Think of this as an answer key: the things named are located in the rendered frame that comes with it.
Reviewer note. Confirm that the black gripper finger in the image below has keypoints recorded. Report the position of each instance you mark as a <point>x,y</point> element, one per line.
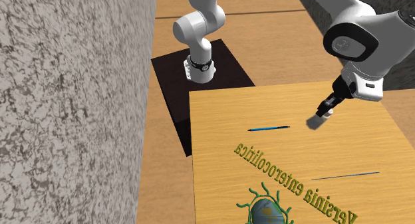
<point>326,105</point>

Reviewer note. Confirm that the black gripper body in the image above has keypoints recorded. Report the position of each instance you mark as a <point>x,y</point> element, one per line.
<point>342,86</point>

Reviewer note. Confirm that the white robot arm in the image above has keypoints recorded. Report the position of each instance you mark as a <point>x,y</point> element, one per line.
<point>363,16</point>

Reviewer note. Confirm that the wooden table with green print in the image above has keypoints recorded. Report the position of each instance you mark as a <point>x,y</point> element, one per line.
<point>340,145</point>

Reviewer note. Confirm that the blue pen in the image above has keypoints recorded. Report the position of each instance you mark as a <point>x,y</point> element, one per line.
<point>268,128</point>

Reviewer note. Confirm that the thin dark pencil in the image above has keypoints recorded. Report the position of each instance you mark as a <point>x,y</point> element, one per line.
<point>345,176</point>

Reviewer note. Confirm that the dark robot stand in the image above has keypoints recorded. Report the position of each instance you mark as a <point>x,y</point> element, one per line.
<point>175,84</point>

